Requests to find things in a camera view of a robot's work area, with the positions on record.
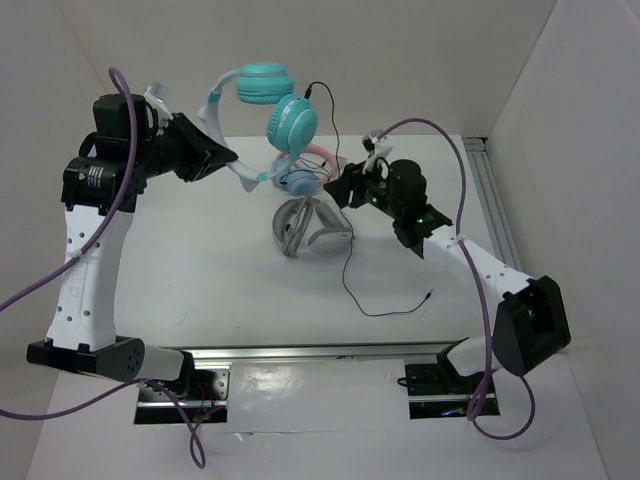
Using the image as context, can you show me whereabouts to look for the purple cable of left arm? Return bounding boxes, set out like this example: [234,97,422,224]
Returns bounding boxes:
[0,67,209,471]

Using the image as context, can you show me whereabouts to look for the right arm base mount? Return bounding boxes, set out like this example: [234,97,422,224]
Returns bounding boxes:
[396,341,483,420]

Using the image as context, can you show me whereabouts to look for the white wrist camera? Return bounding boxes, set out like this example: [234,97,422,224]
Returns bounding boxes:
[143,81,173,125]
[362,130,393,172]

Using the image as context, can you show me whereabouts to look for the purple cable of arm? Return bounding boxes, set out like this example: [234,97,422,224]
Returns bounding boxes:
[379,118,537,441]
[0,67,209,471]

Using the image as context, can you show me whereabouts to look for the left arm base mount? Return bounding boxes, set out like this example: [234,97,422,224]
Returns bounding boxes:
[134,347,231,425]

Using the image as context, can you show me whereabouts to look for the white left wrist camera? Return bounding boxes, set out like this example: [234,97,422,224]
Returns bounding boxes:
[143,81,173,125]

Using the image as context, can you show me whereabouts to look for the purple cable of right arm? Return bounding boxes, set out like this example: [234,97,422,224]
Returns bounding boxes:
[379,118,537,441]

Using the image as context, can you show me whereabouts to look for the grey bundled headphone cable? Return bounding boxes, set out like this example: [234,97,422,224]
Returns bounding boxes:
[280,197,316,260]

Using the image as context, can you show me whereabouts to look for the teal cat-ear headphones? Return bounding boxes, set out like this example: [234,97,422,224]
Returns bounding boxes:
[197,62,318,192]

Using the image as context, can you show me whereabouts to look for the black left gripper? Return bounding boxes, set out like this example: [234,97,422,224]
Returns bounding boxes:
[132,111,238,182]

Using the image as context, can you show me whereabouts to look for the aluminium rail at table edge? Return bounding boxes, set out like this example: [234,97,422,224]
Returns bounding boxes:
[179,341,458,365]

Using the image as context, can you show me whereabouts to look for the pink blue cat-ear headphones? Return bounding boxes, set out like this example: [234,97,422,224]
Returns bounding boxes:
[271,144,346,197]

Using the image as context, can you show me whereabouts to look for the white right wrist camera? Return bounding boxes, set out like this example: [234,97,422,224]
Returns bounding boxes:
[362,130,393,172]

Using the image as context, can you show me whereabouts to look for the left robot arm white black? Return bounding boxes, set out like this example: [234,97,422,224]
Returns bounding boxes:
[26,94,238,399]

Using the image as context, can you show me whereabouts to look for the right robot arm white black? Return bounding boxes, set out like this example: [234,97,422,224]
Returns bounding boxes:
[325,160,571,392]

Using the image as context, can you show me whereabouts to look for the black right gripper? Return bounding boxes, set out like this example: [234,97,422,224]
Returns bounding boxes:
[322,155,402,220]

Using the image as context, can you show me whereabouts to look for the thin black audio cable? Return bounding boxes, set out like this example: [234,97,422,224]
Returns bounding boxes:
[303,81,435,318]

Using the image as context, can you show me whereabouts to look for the black cable on pink headphones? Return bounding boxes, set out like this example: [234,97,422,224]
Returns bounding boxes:
[285,154,335,186]

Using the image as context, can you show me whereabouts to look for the grey white headphones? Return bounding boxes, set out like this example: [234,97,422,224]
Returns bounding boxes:
[271,197,353,259]

